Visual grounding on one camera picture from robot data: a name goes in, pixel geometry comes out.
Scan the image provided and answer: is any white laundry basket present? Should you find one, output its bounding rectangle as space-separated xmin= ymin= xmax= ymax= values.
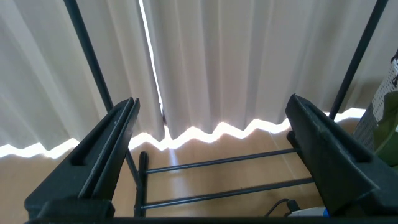
xmin=353 ymin=57 xmax=398 ymax=153

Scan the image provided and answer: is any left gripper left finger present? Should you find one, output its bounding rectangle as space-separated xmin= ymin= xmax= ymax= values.
xmin=24 ymin=97 xmax=141 ymax=218

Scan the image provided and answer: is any beige curtain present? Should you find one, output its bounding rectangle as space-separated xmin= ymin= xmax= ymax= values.
xmin=0 ymin=0 xmax=398 ymax=151

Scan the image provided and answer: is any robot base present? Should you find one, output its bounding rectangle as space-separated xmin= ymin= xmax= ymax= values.
xmin=284 ymin=205 xmax=330 ymax=218

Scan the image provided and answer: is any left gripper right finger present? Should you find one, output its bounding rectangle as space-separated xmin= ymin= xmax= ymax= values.
xmin=285 ymin=93 xmax=398 ymax=216

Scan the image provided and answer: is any black cable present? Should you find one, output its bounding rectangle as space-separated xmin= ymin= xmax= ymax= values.
xmin=264 ymin=198 xmax=301 ymax=217

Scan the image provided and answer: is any green garment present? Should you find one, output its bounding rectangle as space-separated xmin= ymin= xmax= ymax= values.
xmin=373 ymin=90 xmax=398 ymax=170

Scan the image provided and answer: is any black clothes rack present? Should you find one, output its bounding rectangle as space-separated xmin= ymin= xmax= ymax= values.
xmin=63 ymin=0 xmax=389 ymax=218

